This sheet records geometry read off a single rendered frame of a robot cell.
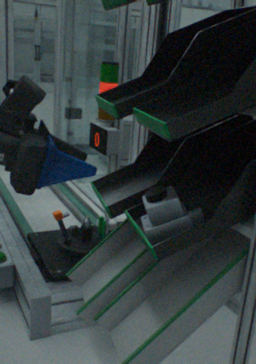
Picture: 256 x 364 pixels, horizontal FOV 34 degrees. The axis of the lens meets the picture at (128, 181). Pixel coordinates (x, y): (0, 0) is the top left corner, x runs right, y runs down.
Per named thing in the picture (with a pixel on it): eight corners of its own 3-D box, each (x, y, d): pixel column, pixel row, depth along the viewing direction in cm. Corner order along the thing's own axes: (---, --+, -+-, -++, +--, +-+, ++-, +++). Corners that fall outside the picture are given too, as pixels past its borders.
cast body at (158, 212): (151, 249, 57) (134, 205, 54) (146, 233, 61) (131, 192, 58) (209, 227, 57) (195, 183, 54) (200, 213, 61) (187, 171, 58)
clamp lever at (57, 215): (63, 241, 101) (53, 215, 98) (61, 238, 103) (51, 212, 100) (77, 234, 102) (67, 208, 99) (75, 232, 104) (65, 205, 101)
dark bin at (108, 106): (117, 120, 63) (99, 72, 60) (99, 108, 74) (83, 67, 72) (278, 51, 66) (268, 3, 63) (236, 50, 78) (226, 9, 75)
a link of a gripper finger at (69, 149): (30, 166, 56) (43, 123, 55) (29, 158, 59) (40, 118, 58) (80, 178, 58) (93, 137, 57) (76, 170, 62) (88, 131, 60)
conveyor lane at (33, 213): (52, 320, 93) (53, 281, 90) (-8, 197, 165) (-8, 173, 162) (162, 297, 106) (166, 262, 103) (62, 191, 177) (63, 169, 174)
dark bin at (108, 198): (110, 220, 67) (93, 180, 64) (94, 193, 79) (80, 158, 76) (261, 149, 71) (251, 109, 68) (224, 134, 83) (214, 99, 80)
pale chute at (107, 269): (93, 328, 72) (75, 313, 70) (80, 287, 84) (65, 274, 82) (212, 217, 72) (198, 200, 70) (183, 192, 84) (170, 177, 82)
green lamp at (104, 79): (104, 83, 112) (105, 64, 111) (97, 81, 116) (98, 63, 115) (121, 84, 114) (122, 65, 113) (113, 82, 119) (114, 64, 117)
